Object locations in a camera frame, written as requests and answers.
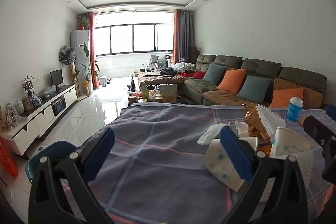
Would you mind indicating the red box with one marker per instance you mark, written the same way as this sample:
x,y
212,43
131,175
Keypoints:
x,y
187,74

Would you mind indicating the orange plastic bag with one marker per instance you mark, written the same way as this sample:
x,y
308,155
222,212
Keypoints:
x,y
8,161

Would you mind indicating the orange cushion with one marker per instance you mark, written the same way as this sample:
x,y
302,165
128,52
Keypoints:
x,y
232,81
284,98

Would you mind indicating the orange peel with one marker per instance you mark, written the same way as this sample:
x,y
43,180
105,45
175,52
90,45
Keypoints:
x,y
267,151

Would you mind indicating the brown picture frame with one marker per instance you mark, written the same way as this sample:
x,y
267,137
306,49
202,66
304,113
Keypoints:
x,y
28,104

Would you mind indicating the teal plastic chair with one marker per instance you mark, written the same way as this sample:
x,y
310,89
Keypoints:
x,y
52,151

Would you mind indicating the green sofa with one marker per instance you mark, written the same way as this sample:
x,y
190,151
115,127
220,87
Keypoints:
x,y
260,66

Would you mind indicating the brown ottoman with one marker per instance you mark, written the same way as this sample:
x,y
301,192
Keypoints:
x,y
160,79

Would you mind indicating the white clothes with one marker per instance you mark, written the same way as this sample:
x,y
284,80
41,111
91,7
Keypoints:
x,y
183,66

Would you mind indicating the white office chair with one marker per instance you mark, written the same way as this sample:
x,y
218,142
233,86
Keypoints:
x,y
153,62

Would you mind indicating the brown seat cover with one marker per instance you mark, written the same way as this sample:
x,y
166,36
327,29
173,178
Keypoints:
x,y
220,96

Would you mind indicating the white standing air conditioner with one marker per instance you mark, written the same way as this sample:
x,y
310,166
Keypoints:
x,y
80,56

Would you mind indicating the blue and white ceramic jar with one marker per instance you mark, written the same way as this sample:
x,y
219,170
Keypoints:
x,y
36,101

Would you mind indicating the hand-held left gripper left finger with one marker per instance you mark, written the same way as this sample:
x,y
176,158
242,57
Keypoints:
x,y
101,154

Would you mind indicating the brown paper bag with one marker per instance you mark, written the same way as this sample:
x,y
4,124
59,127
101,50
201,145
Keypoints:
x,y
168,94

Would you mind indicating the dark vase with branches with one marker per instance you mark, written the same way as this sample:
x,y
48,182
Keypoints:
x,y
28,86

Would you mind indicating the blue cup with white lid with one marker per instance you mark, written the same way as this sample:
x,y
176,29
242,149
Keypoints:
x,y
294,108

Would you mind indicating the white tv cabinet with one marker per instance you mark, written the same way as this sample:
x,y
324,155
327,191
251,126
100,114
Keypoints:
x,y
44,115

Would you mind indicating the dark wooden cabinet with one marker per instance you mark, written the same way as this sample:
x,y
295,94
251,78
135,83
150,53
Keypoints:
x,y
193,54

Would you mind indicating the small white paper cup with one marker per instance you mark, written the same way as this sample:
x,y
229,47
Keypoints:
x,y
249,142

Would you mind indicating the grey plaid blanket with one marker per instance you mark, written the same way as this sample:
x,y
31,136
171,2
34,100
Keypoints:
x,y
157,140

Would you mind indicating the blue dotted paper cup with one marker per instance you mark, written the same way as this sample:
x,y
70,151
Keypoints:
x,y
287,141
216,163

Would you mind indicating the small white bin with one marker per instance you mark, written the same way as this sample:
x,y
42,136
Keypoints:
x,y
103,81

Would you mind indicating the red cloth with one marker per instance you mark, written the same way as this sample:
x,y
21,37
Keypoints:
x,y
200,75

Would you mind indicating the large window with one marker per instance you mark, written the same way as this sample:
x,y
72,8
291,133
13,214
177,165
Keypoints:
x,y
132,35

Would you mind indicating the clear plastic bag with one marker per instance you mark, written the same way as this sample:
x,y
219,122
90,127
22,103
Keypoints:
x,y
48,91

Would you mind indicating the coffee table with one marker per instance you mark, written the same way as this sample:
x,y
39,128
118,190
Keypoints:
x,y
155,103

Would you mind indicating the white round fan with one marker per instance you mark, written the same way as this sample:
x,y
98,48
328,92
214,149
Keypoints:
x,y
162,65

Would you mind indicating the green bottle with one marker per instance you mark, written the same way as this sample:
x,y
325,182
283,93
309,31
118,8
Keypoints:
x,y
145,92

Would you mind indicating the black bag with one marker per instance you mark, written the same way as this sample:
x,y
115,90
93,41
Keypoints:
x,y
168,71

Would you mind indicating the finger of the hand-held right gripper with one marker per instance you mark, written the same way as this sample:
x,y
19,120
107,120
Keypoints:
x,y
319,129
332,109

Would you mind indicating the blue-grey cushion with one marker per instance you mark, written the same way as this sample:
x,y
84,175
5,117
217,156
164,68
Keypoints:
x,y
214,73
254,88

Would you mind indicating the tall plant in yellow pot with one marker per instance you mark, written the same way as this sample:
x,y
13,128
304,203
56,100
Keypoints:
x,y
88,71

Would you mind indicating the small potted plant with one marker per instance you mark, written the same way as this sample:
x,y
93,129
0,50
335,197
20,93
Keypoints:
x,y
82,25

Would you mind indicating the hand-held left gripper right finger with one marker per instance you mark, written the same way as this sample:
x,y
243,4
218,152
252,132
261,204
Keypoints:
x,y
236,154

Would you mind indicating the covered floor fan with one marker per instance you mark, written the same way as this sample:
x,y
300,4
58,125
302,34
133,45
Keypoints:
x,y
67,54

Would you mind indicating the black monitor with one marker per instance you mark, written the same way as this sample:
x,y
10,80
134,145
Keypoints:
x,y
56,78

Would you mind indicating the orange and grey curtain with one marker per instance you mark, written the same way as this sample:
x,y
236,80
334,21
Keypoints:
x,y
92,50
181,35

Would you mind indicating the gold foil wrapper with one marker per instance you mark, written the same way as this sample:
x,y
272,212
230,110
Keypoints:
x,y
253,121

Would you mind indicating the yellow box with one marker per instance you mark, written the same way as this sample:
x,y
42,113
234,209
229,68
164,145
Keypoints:
x,y
3,120

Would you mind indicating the white plastic basket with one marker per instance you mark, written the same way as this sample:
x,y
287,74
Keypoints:
x,y
270,119

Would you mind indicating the clear model ship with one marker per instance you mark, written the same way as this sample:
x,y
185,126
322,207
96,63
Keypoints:
x,y
12,117

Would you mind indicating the small white tissue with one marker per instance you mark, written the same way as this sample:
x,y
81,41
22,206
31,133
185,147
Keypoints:
x,y
241,126

